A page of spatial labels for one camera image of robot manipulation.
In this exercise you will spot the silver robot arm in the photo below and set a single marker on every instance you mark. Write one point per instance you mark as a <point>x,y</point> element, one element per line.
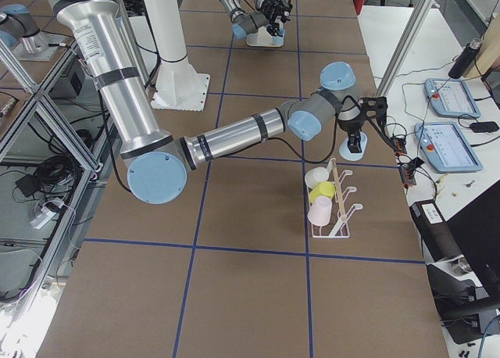
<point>248,19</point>
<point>157,163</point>

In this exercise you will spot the white plastic cup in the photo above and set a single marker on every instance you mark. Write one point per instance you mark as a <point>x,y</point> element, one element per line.
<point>315,176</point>

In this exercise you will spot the white wire cup rack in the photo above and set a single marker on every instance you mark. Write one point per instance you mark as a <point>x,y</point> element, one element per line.
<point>341,213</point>

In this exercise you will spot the near teach pendant tablet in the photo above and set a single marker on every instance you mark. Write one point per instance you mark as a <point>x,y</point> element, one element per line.
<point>446,148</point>

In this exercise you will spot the pink plastic cup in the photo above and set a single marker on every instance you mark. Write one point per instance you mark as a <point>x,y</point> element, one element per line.
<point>320,211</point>

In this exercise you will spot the black water bottle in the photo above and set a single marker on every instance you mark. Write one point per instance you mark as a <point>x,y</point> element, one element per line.
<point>466,58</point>

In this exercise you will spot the far teach pendant tablet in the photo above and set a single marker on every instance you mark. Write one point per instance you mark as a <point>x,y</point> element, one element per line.
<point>451,98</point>

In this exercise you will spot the cream plastic tray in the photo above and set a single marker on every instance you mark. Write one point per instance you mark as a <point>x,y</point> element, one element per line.
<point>259,39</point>

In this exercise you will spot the black monitor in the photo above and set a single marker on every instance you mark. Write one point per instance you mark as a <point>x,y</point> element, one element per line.
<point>476,232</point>

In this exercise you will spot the black label box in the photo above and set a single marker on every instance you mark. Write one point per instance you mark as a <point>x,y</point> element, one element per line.
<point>434,230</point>

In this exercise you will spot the yellow plastic cup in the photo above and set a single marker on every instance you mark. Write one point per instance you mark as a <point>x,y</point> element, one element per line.
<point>325,188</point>

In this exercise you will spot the aluminium frame post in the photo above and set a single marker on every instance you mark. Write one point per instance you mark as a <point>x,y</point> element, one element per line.
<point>409,34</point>

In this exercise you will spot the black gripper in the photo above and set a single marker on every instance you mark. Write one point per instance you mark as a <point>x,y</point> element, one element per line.
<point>270,9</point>
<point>350,126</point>

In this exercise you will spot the blue plastic cup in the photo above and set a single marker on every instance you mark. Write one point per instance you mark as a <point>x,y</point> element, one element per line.
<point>356,152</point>
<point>278,40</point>

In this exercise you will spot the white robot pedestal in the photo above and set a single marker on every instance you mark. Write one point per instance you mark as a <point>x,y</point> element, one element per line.
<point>178,85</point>

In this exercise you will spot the teach pendant tablet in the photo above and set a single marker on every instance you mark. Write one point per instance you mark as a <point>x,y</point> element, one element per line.
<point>446,148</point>
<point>451,98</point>

